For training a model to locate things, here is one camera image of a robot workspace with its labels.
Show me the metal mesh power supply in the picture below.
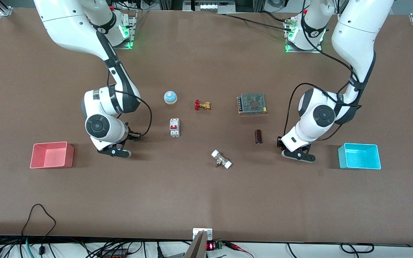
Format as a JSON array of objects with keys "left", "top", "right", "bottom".
[{"left": 237, "top": 93, "right": 268, "bottom": 115}]

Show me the blue call bell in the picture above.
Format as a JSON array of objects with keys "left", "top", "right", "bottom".
[{"left": 163, "top": 90, "right": 178, "bottom": 105}]

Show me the metal fitting with white caps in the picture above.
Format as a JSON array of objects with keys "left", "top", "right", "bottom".
[{"left": 211, "top": 149, "right": 233, "bottom": 169}]

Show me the cyan plastic box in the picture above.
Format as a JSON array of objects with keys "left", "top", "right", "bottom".
[{"left": 338, "top": 143, "right": 382, "bottom": 170}]

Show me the pink plastic box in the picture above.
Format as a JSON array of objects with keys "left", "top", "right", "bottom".
[{"left": 30, "top": 141, "right": 75, "bottom": 169}]

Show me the red clip lead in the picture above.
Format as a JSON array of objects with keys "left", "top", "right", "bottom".
[{"left": 224, "top": 242, "right": 254, "bottom": 258}]

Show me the black power adapter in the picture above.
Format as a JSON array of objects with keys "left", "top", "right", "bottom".
[{"left": 101, "top": 249, "right": 129, "bottom": 258}]

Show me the grey device with white sockets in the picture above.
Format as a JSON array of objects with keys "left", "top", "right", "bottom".
[{"left": 182, "top": 0, "right": 236, "bottom": 13}]

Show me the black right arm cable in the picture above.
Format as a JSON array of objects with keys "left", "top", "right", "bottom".
[{"left": 106, "top": 68, "right": 153, "bottom": 139}]

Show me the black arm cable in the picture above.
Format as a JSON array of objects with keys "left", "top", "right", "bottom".
[
  {"left": 282, "top": 0, "right": 363, "bottom": 140},
  {"left": 106, "top": 68, "right": 153, "bottom": 139}
]

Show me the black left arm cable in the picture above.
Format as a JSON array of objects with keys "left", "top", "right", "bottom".
[{"left": 282, "top": 0, "right": 363, "bottom": 140}]

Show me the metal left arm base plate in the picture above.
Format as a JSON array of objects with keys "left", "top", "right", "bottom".
[{"left": 284, "top": 17, "right": 323, "bottom": 54}]

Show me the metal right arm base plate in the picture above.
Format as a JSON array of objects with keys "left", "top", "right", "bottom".
[{"left": 113, "top": 10, "right": 138, "bottom": 49}]

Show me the silver camera mount bracket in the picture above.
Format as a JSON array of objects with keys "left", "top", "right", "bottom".
[{"left": 193, "top": 228, "right": 213, "bottom": 241}]

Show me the thin black looped cable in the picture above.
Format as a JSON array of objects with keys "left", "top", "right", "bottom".
[{"left": 21, "top": 204, "right": 57, "bottom": 253}]

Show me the black cable on table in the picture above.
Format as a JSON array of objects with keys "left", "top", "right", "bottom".
[{"left": 215, "top": 12, "right": 294, "bottom": 31}]

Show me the grey camera pole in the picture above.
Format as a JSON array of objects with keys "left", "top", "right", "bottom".
[{"left": 183, "top": 231, "right": 208, "bottom": 258}]

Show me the black coiled cable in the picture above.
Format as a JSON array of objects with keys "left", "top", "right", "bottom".
[{"left": 340, "top": 243, "right": 375, "bottom": 254}]

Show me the teal cable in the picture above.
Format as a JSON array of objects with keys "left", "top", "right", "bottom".
[{"left": 25, "top": 236, "right": 35, "bottom": 258}]

